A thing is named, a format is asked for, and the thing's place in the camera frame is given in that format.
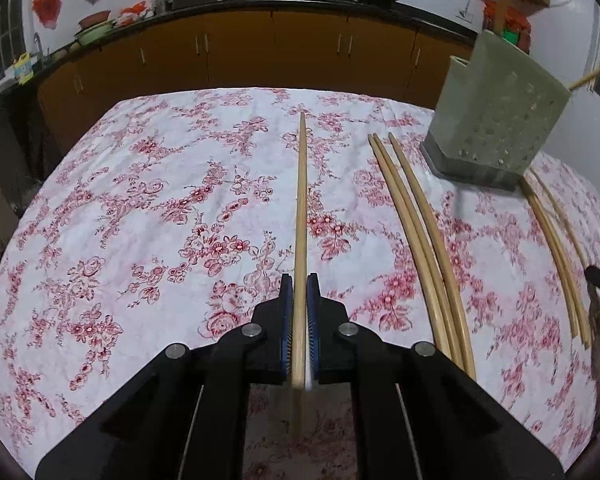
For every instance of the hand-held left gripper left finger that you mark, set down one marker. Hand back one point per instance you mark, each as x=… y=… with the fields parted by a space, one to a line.
x=286 y=330

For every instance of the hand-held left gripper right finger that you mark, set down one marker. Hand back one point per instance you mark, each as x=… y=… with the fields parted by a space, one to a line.
x=312 y=330

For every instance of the wooden chopstick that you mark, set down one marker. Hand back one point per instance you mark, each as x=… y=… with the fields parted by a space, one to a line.
x=373 y=142
x=399 y=152
x=379 y=142
x=300 y=210
x=572 y=320
x=595 y=75
x=560 y=215

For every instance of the grey-green perforated chopstick holder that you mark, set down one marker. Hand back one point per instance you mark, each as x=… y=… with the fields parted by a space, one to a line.
x=490 y=100

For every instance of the right pair wooden chopsticks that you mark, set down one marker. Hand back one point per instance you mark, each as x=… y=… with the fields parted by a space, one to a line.
x=583 y=321

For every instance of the red floral tablecloth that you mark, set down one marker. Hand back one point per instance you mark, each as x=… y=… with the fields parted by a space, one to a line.
x=155 y=220

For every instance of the red packages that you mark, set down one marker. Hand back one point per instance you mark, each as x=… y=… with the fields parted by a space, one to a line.
x=517 y=22

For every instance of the wooden base cabinets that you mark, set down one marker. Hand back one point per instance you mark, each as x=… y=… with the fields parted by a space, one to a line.
x=240 y=50

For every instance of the black kitchen countertop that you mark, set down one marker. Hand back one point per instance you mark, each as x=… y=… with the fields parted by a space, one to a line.
x=280 y=2

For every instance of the red and white bag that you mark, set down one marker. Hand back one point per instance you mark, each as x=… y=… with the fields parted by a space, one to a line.
x=132 y=14

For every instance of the green basin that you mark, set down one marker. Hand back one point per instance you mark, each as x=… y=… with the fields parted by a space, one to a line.
x=92 y=34

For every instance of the pink basin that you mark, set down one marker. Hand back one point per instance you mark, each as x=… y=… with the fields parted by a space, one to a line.
x=95 y=19

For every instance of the yellow dish soap bottle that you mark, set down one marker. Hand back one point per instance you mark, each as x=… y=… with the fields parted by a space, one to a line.
x=24 y=69

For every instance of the metal faucet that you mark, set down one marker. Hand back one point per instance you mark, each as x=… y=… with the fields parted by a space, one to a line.
x=38 y=45

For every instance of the red plastic bag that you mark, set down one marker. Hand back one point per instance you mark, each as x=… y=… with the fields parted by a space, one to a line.
x=47 y=5

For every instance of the barred window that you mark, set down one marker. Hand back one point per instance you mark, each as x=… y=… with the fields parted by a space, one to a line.
x=0 y=40

